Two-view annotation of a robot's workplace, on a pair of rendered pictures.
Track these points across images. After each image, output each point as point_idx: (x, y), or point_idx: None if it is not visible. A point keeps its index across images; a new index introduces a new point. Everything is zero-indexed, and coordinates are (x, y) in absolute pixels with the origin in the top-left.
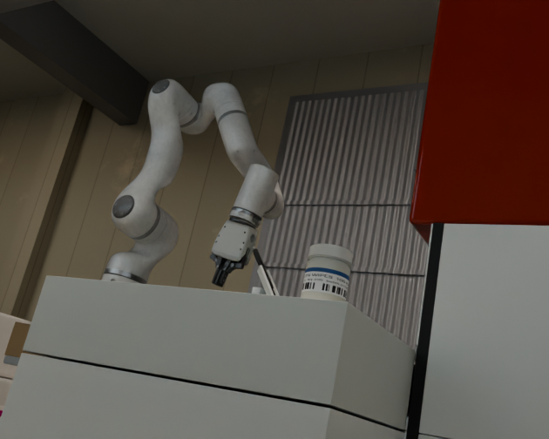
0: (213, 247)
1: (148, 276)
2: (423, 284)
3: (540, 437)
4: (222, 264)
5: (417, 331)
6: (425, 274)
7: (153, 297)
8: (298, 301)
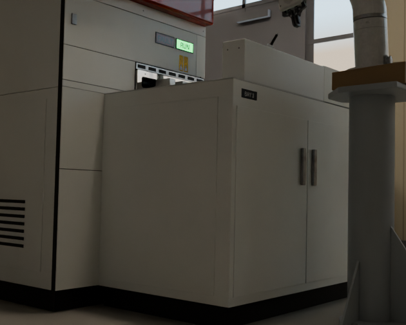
0: (305, 2)
1: (352, 14)
2: (205, 53)
3: None
4: (296, 10)
5: (204, 73)
6: (205, 49)
7: None
8: None
